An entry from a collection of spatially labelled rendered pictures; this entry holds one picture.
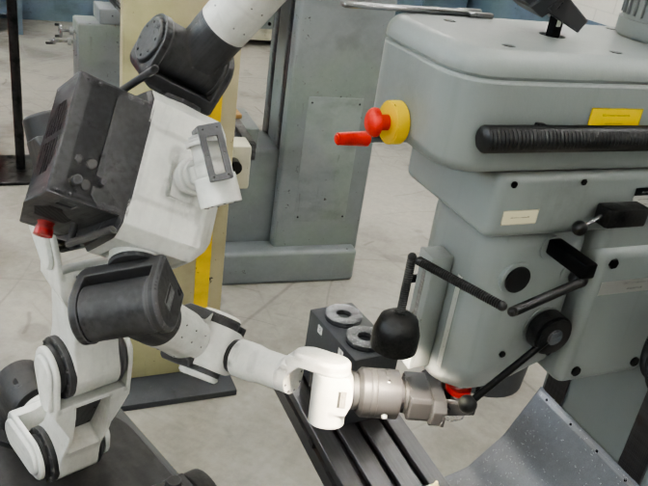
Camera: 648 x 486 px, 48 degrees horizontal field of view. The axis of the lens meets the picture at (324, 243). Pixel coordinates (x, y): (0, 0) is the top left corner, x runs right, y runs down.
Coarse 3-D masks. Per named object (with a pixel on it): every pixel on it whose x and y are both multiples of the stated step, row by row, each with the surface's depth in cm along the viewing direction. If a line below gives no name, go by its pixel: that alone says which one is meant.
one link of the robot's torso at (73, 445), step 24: (48, 360) 156; (48, 384) 157; (120, 384) 172; (48, 408) 161; (72, 408) 163; (96, 408) 177; (48, 432) 179; (72, 432) 168; (96, 432) 181; (48, 456) 177; (72, 456) 178; (96, 456) 185; (48, 480) 182
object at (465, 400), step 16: (544, 320) 114; (560, 320) 114; (528, 336) 115; (544, 336) 114; (560, 336) 115; (528, 352) 115; (544, 352) 116; (512, 368) 115; (496, 384) 115; (464, 400) 114
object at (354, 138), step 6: (342, 132) 110; (348, 132) 110; (354, 132) 111; (360, 132) 111; (336, 138) 110; (342, 138) 110; (348, 138) 110; (354, 138) 110; (360, 138) 111; (366, 138) 111; (372, 138) 112; (378, 138) 112; (342, 144) 110; (348, 144) 111; (354, 144) 111; (360, 144) 111; (366, 144) 112
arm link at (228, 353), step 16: (224, 320) 138; (224, 336) 138; (240, 336) 142; (208, 352) 137; (224, 352) 138; (240, 352) 137; (256, 352) 136; (272, 352) 136; (208, 368) 136; (224, 368) 139; (240, 368) 136; (256, 368) 134; (272, 368) 133; (272, 384) 133
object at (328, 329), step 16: (336, 304) 180; (352, 304) 183; (320, 320) 175; (336, 320) 173; (352, 320) 174; (368, 320) 178; (320, 336) 175; (336, 336) 170; (352, 336) 168; (368, 336) 171; (336, 352) 170; (352, 352) 165; (368, 352) 166; (352, 368) 164; (352, 416) 170
